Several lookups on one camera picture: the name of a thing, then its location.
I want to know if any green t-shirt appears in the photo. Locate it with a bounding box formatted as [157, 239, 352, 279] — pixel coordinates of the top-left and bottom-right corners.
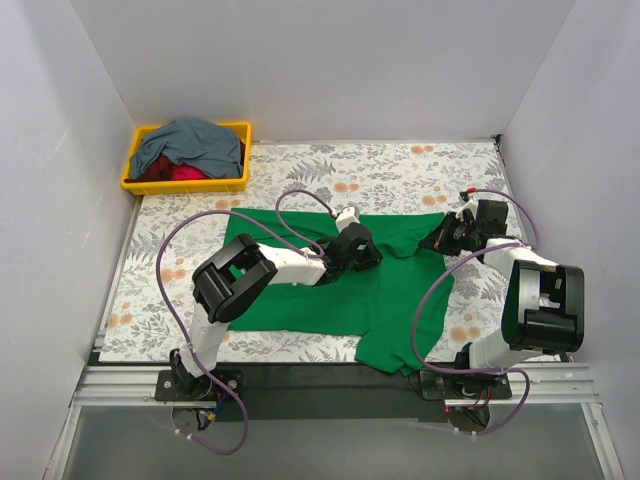
[227, 213, 453, 374]

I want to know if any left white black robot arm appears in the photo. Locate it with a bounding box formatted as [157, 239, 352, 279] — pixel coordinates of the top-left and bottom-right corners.
[170, 221, 383, 400]

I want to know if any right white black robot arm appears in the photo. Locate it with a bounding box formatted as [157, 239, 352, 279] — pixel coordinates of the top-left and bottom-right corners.
[410, 188, 585, 398]

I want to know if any floral patterned table mat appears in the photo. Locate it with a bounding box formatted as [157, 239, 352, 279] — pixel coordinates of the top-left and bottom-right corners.
[95, 142, 509, 363]

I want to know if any yellow plastic bin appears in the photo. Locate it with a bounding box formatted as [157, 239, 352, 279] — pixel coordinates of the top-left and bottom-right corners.
[120, 121, 253, 196]

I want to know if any grey-blue t-shirt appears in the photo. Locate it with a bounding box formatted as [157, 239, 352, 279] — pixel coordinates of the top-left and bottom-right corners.
[129, 117, 243, 181]

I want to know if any magenta t-shirt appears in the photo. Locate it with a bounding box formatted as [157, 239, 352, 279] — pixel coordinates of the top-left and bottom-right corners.
[170, 164, 209, 181]

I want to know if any dark red t-shirt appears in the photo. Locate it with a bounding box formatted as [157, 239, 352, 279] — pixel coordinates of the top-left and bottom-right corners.
[129, 132, 244, 182]

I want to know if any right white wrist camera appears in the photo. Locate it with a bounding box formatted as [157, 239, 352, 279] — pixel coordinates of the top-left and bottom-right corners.
[458, 187, 479, 216]

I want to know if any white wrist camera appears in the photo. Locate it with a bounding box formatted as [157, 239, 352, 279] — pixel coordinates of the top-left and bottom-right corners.
[331, 206, 360, 232]
[458, 187, 479, 216]

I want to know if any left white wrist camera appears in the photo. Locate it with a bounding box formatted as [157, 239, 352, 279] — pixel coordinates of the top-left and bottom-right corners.
[331, 206, 360, 232]

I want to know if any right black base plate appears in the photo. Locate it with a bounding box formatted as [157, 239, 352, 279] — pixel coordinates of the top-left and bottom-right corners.
[419, 369, 512, 400]

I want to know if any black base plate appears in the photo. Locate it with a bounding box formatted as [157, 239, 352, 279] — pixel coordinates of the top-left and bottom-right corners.
[154, 369, 244, 402]
[419, 369, 512, 400]

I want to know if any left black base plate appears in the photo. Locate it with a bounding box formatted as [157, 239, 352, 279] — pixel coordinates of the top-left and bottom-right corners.
[154, 369, 244, 402]

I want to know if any aluminium frame rail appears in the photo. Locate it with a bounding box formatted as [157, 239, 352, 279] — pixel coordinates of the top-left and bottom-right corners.
[42, 279, 626, 480]

